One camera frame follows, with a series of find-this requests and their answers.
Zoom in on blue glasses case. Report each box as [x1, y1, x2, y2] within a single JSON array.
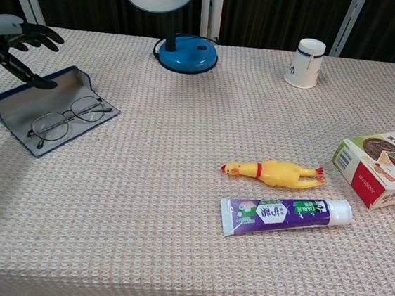
[[0, 57, 127, 167]]

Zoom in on white paper cup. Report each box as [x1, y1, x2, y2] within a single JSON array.
[[283, 36, 328, 90]]

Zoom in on yellow rubber chicken toy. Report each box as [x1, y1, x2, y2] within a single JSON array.
[[219, 154, 328, 193]]

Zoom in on purple toothpaste tube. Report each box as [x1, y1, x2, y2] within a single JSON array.
[[216, 186, 354, 250]]

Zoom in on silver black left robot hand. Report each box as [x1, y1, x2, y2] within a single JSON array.
[[0, 13, 67, 93]]

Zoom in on red green snack box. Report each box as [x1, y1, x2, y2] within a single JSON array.
[[327, 120, 395, 212]]

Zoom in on black pleated curtain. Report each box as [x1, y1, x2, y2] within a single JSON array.
[[0, 0, 395, 65]]

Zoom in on thin metal frame eyeglasses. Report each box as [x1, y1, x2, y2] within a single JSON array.
[[25, 89, 114, 157]]

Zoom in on beige woven tablecloth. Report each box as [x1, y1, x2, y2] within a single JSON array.
[[0, 20, 395, 296]]

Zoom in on blue desk lamp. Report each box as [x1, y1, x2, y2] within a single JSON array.
[[113, 0, 224, 77]]

